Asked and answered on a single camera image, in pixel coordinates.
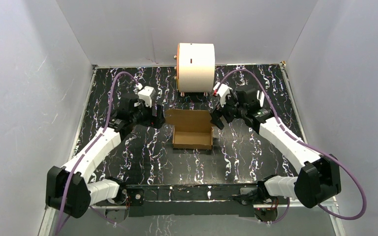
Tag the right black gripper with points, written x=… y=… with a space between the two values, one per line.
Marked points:
x=215 y=114

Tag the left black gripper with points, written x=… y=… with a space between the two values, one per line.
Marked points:
x=156 y=115

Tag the brown cardboard box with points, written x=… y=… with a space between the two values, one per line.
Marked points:
x=191 y=128

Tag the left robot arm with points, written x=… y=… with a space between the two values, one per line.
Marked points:
x=68 y=188

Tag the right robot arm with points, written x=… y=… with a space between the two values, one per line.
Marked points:
x=318 y=176

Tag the small white plastic clip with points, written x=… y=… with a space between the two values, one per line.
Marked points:
x=261 y=98

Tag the white cylindrical drum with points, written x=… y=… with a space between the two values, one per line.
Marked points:
x=195 y=68

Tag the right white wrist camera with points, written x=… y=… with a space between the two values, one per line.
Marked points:
x=221 y=91

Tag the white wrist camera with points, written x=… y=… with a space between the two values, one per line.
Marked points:
x=146 y=94
x=221 y=91

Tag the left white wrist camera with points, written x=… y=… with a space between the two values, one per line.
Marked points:
x=146 y=94

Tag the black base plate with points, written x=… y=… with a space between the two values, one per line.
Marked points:
x=244 y=200

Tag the aluminium frame rail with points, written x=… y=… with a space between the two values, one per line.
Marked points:
x=143 y=200

